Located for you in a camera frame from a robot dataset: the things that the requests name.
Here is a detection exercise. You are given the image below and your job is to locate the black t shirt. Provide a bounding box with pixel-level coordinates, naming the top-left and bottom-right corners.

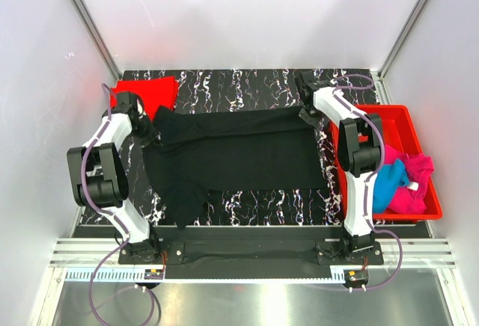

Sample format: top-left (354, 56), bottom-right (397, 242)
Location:
top-left (142, 106), bottom-right (327, 229)

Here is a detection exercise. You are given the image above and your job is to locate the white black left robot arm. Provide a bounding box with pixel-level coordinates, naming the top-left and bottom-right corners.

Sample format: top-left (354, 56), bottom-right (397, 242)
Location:
top-left (67, 92), bottom-right (162, 263)

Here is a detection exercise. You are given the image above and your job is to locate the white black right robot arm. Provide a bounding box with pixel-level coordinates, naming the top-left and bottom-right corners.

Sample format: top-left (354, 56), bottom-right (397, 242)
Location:
top-left (295, 72), bottom-right (385, 264)

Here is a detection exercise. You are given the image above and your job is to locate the folded red t shirt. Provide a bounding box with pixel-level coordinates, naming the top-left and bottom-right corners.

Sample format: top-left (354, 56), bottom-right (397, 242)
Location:
top-left (113, 76), bottom-right (179, 120)

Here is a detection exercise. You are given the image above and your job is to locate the blue t shirt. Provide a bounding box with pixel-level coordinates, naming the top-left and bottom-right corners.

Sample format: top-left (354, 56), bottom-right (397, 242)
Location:
top-left (373, 159), bottom-right (410, 214)

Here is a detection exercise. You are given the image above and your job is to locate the pink t shirt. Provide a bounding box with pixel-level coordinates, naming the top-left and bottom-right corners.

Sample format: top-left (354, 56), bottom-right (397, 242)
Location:
top-left (385, 145), bottom-right (435, 215)

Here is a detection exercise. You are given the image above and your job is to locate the aluminium frame post right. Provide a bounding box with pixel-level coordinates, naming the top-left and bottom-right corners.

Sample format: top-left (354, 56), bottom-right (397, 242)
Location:
top-left (377, 0), bottom-right (431, 81)

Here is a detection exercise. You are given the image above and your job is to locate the aluminium frame post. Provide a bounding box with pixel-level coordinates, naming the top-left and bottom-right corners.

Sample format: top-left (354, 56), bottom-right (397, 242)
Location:
top-left (70, 0), bottom-right (123, 81)
top-left (377, 0), bottom-right (431, 81)

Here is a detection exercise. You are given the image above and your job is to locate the aluminium frame post left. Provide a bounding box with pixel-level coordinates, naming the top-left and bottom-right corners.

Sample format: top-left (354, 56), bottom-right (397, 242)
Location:
top-left (70, 0), bottom-right (123, 81)

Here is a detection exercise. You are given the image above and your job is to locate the aluminium front rail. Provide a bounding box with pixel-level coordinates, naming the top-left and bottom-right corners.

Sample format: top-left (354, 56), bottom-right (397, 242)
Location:
top-left (49, 239), bottom-right (455, 268)

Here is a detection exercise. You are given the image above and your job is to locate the white slotted cable duct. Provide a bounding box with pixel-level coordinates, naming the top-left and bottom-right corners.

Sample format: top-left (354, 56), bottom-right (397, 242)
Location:
top-left (65, 267), bottom-right (346, 285)

